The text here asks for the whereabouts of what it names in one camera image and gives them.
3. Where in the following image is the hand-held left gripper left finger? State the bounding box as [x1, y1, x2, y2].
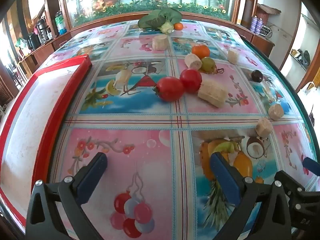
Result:
[26, 152, 108, 240]

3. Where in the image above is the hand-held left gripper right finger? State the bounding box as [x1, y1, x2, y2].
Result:
[209, 152, 292, 240]

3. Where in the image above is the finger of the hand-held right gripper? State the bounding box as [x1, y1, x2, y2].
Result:
[302, 157, 320, 178]
[274, 171, 320, 229]

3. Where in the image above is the red tray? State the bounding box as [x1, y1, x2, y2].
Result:
[0, 54, 92, 228]

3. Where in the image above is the dark purple plum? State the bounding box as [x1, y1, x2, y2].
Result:
[251, 70, 264, 83]

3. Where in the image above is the red tomato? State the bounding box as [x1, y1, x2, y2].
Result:
[154, 76, 186, 103]
[179, 68, 202, 94]

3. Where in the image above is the printed tablecloth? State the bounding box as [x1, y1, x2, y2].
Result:
[30, 19, 320, 240]

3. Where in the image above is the large orange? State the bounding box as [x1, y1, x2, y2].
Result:
[192, 44, 211, 59]

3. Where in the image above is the wooden side cabinet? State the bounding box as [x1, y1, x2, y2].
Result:
[240, 25, 275, 58]

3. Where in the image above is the wooden sideboard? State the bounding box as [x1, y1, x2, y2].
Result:
[17, 29, 73, 73]

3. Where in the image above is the black thermos jug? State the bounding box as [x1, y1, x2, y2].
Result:
[26, 32, 40, 51]

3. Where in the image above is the silver thermos jug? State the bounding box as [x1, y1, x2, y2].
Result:
[35, 19, 51, 43]

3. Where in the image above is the green plastic bottle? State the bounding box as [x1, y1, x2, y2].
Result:
[54, 10, 67, 34]

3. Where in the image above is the wicker basket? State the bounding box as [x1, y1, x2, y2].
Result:
[256, 4, 282, 24]

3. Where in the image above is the green broccoli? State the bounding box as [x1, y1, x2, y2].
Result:
[137, 9, 183, 34]

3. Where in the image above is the artificial flower planter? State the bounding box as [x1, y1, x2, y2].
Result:
[72, 0, 233, 27]

